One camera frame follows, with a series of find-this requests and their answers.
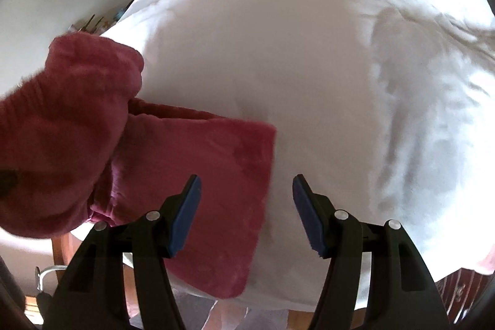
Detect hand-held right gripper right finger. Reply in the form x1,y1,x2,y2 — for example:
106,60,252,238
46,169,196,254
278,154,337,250
293,174,451,330

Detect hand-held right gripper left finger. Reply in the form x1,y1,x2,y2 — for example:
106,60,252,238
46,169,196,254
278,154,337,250
41,174,202,330

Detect magenta fleece pants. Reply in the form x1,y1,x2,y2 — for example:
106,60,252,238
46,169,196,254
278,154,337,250
0,34,278,300

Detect white duvet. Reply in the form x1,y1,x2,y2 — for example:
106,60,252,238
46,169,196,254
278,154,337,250
0,0,495,314

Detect chrome metal stand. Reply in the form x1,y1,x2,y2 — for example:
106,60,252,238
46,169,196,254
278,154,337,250
36,264,69,293

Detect red patterned rug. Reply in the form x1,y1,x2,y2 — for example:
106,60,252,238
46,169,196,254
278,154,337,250
435,267,490,328

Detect pink bed sheet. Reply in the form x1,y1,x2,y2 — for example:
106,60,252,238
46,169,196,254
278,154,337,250
473,248,495,275

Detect wooden sideboard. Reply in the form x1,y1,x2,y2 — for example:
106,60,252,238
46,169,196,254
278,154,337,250
67,14,128,36

